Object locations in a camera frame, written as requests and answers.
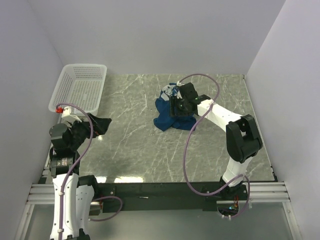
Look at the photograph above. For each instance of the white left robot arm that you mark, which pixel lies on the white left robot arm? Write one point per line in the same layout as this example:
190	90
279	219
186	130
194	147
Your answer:
72	194

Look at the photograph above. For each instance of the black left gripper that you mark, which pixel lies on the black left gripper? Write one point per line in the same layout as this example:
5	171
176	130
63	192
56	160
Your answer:
99	125

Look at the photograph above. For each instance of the white perforated plastic basket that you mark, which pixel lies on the white perforated plastic basket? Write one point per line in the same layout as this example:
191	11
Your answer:
80	84

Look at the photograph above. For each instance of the aluminium frame rail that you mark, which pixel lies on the aluminium frame rail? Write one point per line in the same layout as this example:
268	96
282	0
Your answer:
258	192

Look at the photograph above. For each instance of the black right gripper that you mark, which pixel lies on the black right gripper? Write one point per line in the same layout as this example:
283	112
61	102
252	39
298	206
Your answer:
174	102

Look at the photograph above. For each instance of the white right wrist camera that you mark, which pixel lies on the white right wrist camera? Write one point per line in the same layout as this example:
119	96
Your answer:
176	90

